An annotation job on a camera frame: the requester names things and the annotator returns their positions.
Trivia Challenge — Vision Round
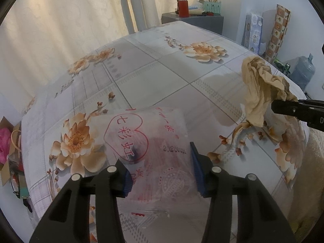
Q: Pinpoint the teal cardboard box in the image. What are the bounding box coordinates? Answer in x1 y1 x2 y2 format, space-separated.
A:
13 177 31 200

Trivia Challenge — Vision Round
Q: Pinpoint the grey window post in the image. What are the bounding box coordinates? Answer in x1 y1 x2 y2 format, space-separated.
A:
116 0 138 34

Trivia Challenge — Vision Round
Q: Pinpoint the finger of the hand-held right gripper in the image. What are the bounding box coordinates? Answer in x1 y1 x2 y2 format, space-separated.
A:
271 99 324 132

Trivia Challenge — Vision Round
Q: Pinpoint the large water jug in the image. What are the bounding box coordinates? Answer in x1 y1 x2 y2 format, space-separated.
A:
291 54 316 90

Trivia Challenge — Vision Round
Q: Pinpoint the clear plastic bag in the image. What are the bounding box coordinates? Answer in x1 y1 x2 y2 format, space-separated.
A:
88 106 200 218

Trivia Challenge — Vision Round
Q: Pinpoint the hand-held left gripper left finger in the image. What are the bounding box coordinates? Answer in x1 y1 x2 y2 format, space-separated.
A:
30 159 132 243

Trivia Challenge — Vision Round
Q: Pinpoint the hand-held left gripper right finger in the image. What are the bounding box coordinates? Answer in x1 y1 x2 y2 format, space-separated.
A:
190 142 296 243

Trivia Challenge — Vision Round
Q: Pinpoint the teal pen holder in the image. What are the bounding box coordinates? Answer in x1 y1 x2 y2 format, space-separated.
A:
199 0 221 16

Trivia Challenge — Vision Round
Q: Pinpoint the patterned wrapping paper roll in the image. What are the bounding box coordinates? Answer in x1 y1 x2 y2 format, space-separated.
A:
263 4 291 64

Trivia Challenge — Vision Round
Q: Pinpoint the pink fluffy item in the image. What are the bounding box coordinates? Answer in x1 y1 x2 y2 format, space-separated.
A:
0 128 13 165

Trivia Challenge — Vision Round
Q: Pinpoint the tissue roll pack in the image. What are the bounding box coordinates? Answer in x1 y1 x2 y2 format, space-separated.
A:
242 11 264 55

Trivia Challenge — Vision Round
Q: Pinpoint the red thermos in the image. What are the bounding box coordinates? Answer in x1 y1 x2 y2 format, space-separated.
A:
177 0 190 18

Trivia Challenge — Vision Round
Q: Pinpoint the cream curtain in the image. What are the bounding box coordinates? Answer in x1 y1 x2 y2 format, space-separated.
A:
134 0 243 31
0 0 129 104

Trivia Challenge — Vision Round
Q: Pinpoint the green bottle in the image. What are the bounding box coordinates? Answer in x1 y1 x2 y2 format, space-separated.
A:
275 58 291 75

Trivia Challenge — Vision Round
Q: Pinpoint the grey cabinet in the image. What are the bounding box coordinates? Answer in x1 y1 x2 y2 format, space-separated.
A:
161 11 224 36

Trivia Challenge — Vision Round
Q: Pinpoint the white roll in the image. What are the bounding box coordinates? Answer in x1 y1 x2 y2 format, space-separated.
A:
189 5 204 16

